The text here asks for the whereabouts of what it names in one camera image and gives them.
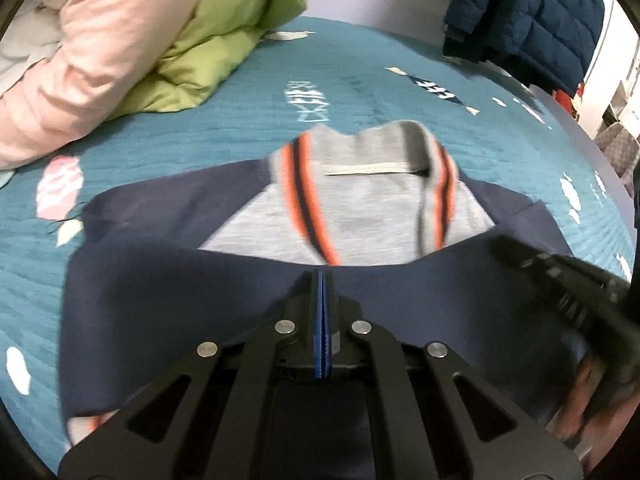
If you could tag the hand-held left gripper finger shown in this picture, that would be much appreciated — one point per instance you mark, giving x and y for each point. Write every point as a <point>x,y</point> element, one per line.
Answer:
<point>318,320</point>
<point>328,320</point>

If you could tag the pink garment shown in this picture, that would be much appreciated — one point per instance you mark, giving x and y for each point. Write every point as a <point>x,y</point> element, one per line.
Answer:
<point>100,60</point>

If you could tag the teal quilted bedspread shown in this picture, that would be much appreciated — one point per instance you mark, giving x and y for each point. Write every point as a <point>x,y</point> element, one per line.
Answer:
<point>200,135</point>

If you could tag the green quilt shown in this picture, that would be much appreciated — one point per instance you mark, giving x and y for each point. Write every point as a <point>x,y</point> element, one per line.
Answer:
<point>215,35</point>

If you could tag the person's right hand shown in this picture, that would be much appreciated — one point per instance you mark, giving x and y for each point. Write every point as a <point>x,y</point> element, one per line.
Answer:
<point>585,410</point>

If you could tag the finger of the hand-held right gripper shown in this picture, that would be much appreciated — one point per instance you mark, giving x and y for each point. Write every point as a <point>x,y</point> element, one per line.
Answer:
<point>540,265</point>

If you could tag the grey and navy jacket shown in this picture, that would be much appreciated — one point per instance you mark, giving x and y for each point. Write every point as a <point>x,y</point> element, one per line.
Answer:
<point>150,260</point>

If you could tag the white cabinet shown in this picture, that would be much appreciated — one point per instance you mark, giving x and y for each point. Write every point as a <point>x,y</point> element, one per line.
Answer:
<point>602,80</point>

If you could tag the white pillow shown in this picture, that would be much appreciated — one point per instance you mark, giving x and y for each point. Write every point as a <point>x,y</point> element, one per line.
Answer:
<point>25,55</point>

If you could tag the yellow and navy puffer jacket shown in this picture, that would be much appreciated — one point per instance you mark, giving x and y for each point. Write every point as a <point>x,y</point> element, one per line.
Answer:
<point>525,10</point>

